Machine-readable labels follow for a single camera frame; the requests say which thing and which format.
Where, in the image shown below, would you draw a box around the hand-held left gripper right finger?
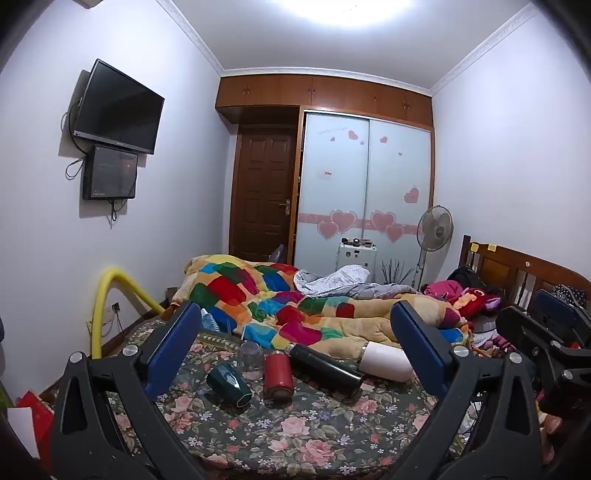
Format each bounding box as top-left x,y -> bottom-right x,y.
390,300 -> 542,480

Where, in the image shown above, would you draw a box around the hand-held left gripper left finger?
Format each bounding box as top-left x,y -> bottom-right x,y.
51,300 -> 209,480

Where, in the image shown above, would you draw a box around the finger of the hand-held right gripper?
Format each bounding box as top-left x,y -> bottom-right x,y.
532,290 -> 591,334
496,305 -> 560,366

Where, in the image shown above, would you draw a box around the white insulated cup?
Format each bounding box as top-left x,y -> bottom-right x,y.
359,342 -> 413,383

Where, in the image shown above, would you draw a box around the dark green cup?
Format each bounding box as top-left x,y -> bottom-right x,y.
206,363 -> 254,409

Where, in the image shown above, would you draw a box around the clear glass cup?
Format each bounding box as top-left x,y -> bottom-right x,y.
237,340 -> 265,380

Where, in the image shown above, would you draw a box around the red insulated cup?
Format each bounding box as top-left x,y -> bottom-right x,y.
263,350 -> 295,400

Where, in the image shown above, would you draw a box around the person's right hand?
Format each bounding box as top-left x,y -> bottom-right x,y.
538,410 -> 565,465

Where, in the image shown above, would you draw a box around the red plush toy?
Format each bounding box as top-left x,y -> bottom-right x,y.
450,286 -> 502,320

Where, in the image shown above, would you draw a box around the wooden bed headboard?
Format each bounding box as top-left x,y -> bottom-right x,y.
459,234 -> 591,326

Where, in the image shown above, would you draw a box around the pink clothing pile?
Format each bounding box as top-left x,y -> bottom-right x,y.
421,279 -> 465,304

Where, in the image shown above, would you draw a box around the black clothing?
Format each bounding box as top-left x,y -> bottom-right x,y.
447,265 -> 486,291

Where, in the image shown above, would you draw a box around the black dried twigs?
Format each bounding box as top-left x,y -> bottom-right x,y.
379,258 -> 417,285

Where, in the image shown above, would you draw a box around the yellow foam tube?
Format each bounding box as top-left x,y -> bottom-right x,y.
90,267 -> 165,360

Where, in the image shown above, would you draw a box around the black thermos bottle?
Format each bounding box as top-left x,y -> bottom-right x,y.
286,343 -> 366,397

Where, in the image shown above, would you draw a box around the grey crumpled cloth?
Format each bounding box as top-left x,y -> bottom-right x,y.
294,264 -> 445,302

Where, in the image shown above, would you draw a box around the white box appliance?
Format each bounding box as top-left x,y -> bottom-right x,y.
337,237 -> 378,271

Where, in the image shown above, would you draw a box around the standing electric fan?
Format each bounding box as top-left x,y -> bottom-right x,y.
414,205 -> 454,292

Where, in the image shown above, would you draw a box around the colourful patchwork blanket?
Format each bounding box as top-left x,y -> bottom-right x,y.
170,254 -> 472,357

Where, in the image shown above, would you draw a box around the floral bed sheet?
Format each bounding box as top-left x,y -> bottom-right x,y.
102,318 -> 478,477

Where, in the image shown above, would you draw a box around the red paper bag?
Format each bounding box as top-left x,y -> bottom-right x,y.
14,390 -> 57,472

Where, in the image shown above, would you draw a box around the brown wooden door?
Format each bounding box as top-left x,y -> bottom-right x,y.
229,124 -> 302,265

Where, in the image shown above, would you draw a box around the frosted sliding wardrobe with hearts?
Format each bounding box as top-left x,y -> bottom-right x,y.
294,108 -> 435,289

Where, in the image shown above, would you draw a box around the wooden overhead cabinet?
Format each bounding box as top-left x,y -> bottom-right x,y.
215,73 -> 434,131

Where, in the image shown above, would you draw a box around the small wall-mounted monitor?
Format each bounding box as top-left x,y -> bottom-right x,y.
82,145 -> 139,201

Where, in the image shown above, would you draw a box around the wall-mounted black television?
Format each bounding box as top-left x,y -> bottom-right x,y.
69,58 -> 166,156

